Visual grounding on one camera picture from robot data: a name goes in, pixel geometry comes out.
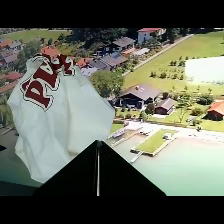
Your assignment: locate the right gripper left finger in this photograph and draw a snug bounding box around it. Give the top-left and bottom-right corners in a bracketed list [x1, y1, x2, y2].
[32, 140, 99, 197]

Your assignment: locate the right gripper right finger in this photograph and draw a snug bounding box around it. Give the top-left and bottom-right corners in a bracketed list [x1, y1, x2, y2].
[98, 140, 167, 197]

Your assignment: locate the white T-shirt with red print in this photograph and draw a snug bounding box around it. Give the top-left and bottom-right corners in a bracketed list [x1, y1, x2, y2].
[6, 53, 116, 184]

